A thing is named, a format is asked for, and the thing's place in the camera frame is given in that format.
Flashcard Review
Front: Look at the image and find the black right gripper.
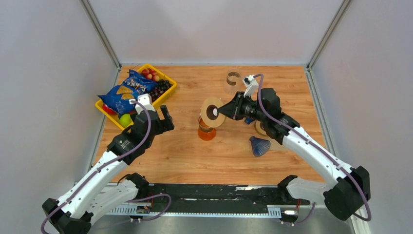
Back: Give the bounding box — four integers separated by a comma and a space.
217, 92, 267, 123

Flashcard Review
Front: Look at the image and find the blue glass dripper cone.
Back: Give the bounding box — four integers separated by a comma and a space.
249, 136, 271, 157

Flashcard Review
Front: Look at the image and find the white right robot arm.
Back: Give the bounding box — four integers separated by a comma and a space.
212, 88, 372, 222

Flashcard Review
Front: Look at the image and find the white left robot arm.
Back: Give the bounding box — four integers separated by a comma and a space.
40, 103, 174, 234

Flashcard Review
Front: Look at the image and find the brown paper coffee filter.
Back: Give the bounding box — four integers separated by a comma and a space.
268, 138, 289, 152

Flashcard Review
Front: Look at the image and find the orange glass carafe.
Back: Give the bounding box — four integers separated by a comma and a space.
198, 116, 216, 141

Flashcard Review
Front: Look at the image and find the clear glass carafe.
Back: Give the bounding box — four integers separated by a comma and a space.
224, 68, 244, 95

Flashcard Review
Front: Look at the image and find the dark grapes bunch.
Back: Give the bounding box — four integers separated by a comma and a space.
147, 79, 172, 102

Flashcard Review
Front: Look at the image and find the green apple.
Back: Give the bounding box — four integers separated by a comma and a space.
118, 114, 132, 128

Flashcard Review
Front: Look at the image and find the red apples bunch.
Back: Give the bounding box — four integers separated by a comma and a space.
140, 68, 160, 82

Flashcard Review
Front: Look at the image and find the yellow plastic tray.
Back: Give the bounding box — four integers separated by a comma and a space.
95, 64, 177, 130

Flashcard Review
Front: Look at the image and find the blue chips bag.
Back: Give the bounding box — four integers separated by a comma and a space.
98, 69, 157, 116

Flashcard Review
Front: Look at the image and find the red fruit under bag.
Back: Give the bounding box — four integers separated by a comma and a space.
102, 103, 117, 115

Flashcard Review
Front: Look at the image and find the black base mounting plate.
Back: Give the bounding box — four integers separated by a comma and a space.
116, 173, 310, 215

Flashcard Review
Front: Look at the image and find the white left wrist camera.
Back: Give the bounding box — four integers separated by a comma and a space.
129, 94, 155, 114

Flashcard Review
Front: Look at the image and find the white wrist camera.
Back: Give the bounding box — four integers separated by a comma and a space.
243, 75, 259, 97
129, 94, 155, 114

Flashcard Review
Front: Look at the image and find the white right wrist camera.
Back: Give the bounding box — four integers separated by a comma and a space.
243, 75, 259, 97

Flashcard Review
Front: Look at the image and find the aluminium frame rail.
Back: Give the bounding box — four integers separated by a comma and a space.
58, 185, 364, 234

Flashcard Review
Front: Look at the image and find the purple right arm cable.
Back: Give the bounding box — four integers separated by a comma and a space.
253, 73, 372, 226

